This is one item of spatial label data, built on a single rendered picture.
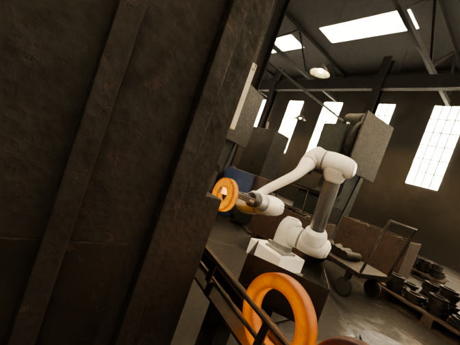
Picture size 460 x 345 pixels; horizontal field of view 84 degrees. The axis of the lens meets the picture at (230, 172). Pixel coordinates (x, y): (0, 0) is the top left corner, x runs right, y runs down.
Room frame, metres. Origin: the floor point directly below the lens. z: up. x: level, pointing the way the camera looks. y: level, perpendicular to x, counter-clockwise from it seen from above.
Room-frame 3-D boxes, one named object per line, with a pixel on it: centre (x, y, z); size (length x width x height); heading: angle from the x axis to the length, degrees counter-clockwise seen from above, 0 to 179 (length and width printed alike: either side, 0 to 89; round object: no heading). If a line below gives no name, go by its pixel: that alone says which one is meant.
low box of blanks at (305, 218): (3.70, -1.11, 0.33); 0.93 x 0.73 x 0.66; 46
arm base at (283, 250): (1.96, -0.55, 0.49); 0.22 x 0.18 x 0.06; 42
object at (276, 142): (6.45, -0.60, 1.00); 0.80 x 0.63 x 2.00; 44
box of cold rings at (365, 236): (4.32, -2.73, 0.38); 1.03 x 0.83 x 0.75; 42
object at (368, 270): (3.25, -1.67, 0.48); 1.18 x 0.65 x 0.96; 29
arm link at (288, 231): (1.94, -0.58, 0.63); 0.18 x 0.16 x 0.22; 58
